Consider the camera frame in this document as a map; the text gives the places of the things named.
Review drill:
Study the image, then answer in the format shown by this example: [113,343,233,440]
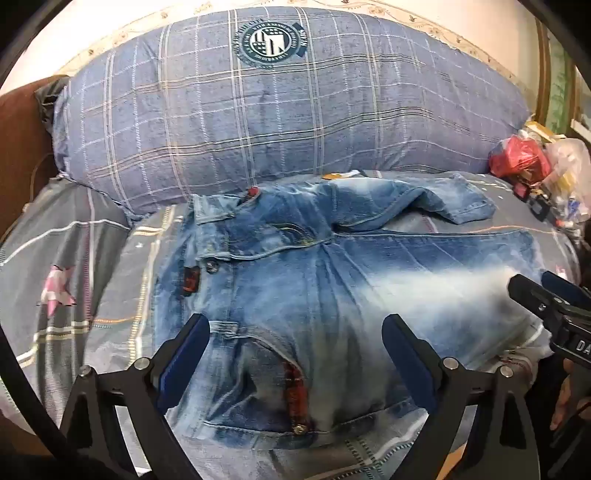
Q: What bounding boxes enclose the brown wooden headboard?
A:
[0,76,63,243]

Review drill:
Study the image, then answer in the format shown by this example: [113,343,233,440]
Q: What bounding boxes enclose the small dark box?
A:
[514,181,556,219]

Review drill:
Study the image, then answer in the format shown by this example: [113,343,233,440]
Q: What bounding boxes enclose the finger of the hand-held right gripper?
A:
[507,274,570,325]
[541,271,591,311]

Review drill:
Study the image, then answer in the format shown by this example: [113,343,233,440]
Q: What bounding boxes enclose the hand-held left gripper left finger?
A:
[59,313,211,480]

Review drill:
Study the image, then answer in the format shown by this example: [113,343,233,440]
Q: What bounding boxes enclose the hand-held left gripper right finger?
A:
[381,314,542,480]

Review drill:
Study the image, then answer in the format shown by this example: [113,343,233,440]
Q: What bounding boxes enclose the thick black cable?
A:
[0,318,109,480]

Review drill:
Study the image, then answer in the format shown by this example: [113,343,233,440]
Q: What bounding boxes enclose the person's right hand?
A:
[551,364,578,431]

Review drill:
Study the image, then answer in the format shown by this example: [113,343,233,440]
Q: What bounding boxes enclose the clear plastic bag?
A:
[539,137,591,232]

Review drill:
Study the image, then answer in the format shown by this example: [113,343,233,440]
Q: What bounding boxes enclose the grey printed bed sheet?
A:
[0,170,583,480]

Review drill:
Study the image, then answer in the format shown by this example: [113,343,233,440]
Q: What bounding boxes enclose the wooden framed panel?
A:
[534,18,580,136]

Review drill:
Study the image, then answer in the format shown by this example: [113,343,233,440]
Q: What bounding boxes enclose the blue denim pants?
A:
[154,178,555,450]

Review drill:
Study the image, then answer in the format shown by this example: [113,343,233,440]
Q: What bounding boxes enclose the red plastic bag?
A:
[488,135,546,182]

